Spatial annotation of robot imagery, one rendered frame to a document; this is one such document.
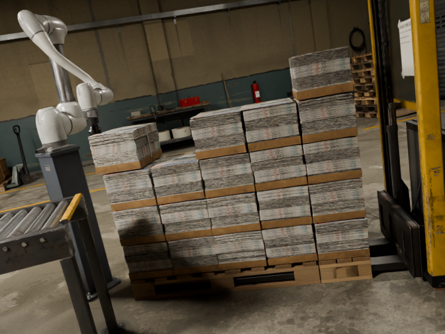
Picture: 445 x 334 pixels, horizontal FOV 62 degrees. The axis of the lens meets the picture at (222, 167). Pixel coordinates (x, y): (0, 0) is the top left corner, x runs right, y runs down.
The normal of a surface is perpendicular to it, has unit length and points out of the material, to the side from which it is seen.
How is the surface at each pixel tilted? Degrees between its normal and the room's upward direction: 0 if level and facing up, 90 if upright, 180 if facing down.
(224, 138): 90
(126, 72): 90
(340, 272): 90
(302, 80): 90
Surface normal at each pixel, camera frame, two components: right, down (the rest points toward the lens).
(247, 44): 0.24, 0.17
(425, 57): -0.13, 0.23
